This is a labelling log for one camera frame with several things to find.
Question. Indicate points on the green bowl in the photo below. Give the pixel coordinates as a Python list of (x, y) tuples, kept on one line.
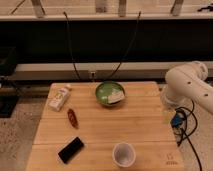
[(104, 89)]

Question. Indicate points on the black box at left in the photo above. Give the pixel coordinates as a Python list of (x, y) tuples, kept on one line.
[(8, 60)]

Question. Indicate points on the black rectangular eraser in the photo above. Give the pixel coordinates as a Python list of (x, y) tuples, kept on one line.
[(70, 150)]

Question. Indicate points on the wooden table top board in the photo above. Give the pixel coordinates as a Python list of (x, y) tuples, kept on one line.
[(138, 121)]

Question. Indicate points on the white sponge in bowl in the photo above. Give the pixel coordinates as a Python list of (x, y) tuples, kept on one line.
[(116, 97)]

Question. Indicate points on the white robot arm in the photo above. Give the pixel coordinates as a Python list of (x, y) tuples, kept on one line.
[(188, 81)]

